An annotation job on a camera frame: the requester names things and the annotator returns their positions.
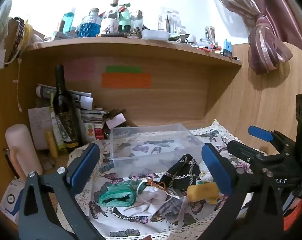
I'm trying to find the butterfly printed lace cloth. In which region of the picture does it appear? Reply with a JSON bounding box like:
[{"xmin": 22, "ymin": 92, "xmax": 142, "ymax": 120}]
[{"xmin": 67, "ymin": 120, "xmax": 266, "ymax": 238}]

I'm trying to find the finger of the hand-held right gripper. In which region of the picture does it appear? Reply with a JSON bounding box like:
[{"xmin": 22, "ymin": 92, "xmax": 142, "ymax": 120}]
[
  {"xmin": 248, "ymin": 126, "xmax": 297, "ymax": 148},
  {"xmin": 227, "ymin": 140, "xmax": 299, "ymax": 174}
]

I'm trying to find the corked bottle with white label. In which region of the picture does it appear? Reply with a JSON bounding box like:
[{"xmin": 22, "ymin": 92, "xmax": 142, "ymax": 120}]
[{"xmin": 100, "ymin": 0, "xmax": 121, "ymax": 34}]

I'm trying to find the green sticky note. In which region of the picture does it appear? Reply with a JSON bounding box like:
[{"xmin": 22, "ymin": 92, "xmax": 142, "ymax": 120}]
[{"xmin": 105, "ymin": 65, "xmax": 143, "ymax": 74}]

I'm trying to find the white drawstring pouch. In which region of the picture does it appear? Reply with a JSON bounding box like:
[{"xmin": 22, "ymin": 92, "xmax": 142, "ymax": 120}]
[{"xmin": 123, "ymin": 180, "xmax": 184, "ymax": 217}]

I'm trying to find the small blue box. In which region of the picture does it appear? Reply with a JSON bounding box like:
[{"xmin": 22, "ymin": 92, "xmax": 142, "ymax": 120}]
[{"xmin": 222, "ymin": 39, "xmax": 233, "ymax": 56}]

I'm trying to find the pink and white card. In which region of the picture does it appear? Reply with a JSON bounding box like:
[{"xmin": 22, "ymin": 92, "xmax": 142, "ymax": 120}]
[{"xmin": 105, "ymin": 113, "xmax": 127, "ymax": 128}]

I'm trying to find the yellow sponge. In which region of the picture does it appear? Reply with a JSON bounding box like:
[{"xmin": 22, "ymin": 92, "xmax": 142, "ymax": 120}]
[{"xmin": 186, "ymin": 182, "xmax": 221, "ymax": 202}]

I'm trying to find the clear plastic box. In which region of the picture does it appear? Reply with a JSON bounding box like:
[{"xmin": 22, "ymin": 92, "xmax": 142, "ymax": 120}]
[{"xmin": 110, "ymin": 124, "xmax": 207, "ymax": 168}]

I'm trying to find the glass bottle with blue liquid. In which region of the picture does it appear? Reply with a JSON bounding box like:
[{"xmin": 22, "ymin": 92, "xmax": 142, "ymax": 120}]
[{"xmin": 79, "ymin": 8, "xmax": 102, "ymax": 38}]

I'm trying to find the green rolled sock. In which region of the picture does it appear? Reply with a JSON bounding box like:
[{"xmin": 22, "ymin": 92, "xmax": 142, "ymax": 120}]
[{"xmin": 98, "ymin": 181, "xmax": 138, "ymax": 207}]

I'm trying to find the wooden shelf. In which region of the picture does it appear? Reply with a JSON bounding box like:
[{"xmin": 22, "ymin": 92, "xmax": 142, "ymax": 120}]
[{"xmin": 23, "ymin": 36, "xmax": 243, "ymax": 67}]

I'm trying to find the black bag with chain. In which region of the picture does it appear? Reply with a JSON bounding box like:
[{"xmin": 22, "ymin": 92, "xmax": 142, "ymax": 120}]
[{"xmin": 159, "ymin": 153, "xmax": 202, "ymax": 192}]

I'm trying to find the white and blue carton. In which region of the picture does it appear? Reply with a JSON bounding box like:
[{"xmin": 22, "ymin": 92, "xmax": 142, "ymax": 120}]
[{"xmin": 0, "ymin": 177, "xmax": 26, "ymax": 225}]

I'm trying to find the white handwritten paper sheet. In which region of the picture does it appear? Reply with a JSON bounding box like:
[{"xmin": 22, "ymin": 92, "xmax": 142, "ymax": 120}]
[{"xmin": 28, "ymin": 106, "xmax": 54, "ymax": 151}]

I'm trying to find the mauve tied curtain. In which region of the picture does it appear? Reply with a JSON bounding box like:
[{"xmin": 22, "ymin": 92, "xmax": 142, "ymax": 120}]
[{"xmin": 205, "ymin": 0, "xmax": 302, "ymax": 75}]

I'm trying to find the grey patterned cloth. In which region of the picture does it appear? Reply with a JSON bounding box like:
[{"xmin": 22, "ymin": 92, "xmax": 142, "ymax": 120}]
[{"xmin": 159, "ymin": 195, "xmax": 189, "ymax": 223}]

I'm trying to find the yellow tube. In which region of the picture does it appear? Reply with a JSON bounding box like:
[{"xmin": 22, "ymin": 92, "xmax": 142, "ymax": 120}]
[{"xmin": 46, "ymin": 130, "xmax": 59, "ymax": 159}]

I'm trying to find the stack of papers and booklets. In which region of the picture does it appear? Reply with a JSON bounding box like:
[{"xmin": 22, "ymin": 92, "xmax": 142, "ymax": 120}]
[{"xmin": 36, "ymin": 83, "xmax": 109, "ymax": 140}]

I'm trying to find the brown woven band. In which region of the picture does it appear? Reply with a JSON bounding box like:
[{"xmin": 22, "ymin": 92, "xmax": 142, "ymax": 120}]
[{"xmin": 4, "ymin": 17, "xmax": 26, "ymax": 67}]

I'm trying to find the clear glass jar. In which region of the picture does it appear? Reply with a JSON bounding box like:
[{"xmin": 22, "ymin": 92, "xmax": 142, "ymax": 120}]
[{"xmin": 204, "ymin": 26, "xmax": 216, "ymax": 46}]

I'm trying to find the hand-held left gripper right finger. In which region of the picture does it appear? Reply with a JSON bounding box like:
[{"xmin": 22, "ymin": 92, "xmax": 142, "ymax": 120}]
[{"xmin": 198, "ymin": 143, "xmax": 284, "ymax": 240}]

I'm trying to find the light blue plastic bottle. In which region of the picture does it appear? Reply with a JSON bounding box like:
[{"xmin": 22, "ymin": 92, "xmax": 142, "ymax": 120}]
[{"xmin": 62, "ymin": 7, "xmax": 77, "ymax": 34}]

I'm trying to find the silver chain necklace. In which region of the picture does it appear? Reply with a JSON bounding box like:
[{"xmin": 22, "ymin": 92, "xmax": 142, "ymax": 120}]
[{"xmin": 110, "ymin": 206, "xmax": 143, "ymax": 222}]

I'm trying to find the white flat box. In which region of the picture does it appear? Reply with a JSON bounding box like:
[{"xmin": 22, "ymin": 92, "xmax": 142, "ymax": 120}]
[{"xmin": 141, "ymin": 29, "xmax": 169, "ymax": 41}]

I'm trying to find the orange sticky note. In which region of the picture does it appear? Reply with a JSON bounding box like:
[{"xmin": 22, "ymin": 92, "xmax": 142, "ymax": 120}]
[{"xmin": 101, "ymin": 73, "xmax": 151, "ymax": 89}]

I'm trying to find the small clear glass bottle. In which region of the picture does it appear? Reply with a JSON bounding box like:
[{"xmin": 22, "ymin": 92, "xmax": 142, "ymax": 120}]
[{"xmin": 130, "ymin": 10, "xmax": 143, "ymax": 31}]

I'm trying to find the colourful small carton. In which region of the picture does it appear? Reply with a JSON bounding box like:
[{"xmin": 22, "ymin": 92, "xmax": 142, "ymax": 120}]
[{"xmin": 83, "ymin": 122, "xmax": 104, "ymax": 141}]

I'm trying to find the pink sticky note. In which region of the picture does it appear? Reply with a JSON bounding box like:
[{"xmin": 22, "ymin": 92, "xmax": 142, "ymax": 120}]
[{"xmin": 63, "ymin": 57, "xmax": 97, "ymax": 81}]

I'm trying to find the white crumpled cloth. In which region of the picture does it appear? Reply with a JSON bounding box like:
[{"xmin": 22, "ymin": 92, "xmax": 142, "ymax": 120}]
[{"xmin": 199, "ymin": 171, "xmax": 214, "ymax": 183}]

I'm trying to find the green pump bottle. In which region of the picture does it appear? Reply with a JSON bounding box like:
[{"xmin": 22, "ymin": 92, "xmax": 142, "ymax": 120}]
[{"xmin": 119, "ymin": 3, "xmax": 132, "ymax": 33}]

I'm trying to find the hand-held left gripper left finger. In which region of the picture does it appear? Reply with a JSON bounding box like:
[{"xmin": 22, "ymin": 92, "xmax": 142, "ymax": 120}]
[{"xmin": 18, "ymin": 143, "xmax": 107, "ymax": 240}]

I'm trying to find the dark wine bottle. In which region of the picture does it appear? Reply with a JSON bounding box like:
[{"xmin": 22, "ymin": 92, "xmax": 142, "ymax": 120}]
[{"xmin": 52, "ymin": 64, "xmax": 83, "ymax": 149}]

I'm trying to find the clear acrylic organizer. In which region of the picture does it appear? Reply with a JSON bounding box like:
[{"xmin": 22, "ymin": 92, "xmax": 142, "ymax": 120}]
[{"xmin": 157, "ymin": 7, "xmax": 183, "ymax": 35}]

